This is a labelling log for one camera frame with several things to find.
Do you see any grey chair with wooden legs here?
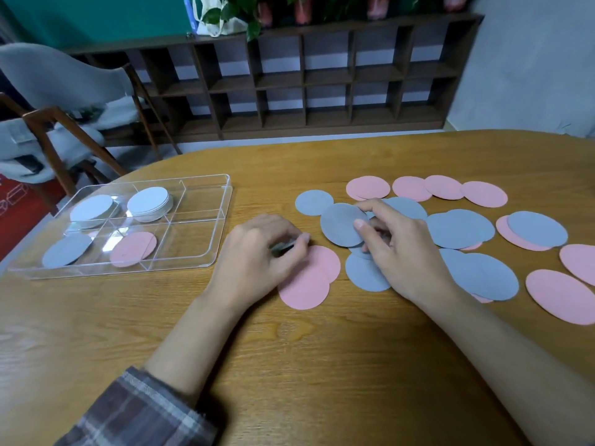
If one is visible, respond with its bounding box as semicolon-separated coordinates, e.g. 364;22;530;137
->
0;43;182;159
0;92;129;214

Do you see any pink disc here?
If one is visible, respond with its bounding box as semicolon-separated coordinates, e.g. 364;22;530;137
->
109;231;158;269

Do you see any dark wooden cubby shelf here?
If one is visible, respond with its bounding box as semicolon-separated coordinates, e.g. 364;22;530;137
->
64;12;484;144

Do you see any neat grey paper circle stack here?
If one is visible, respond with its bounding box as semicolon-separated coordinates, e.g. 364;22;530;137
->
319;203;371;248

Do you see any person's right forearm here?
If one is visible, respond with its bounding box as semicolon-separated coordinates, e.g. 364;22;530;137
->
418;284;595;446

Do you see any person's right hand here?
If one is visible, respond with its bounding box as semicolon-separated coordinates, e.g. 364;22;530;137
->
354;198;459;307

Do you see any clear divided tray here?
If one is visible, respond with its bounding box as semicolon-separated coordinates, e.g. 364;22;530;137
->
7;173;233;280

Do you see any pile of round paper discs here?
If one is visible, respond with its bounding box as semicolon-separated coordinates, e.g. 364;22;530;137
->
278;175;595;326

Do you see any person's left hand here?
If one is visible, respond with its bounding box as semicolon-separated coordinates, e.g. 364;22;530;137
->
204;214;311;312

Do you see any person's left forearm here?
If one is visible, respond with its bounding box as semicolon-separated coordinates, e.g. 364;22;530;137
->
53;292;254;446

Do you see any white tote bag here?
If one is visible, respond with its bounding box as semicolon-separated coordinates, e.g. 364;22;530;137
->
191;0;250;38

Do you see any blue bottle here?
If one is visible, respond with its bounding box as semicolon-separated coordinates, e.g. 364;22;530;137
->
182;0;200;35

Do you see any neat white paper circle stack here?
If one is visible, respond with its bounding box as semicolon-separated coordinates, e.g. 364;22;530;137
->
126;186;174;224
69;195;121;230

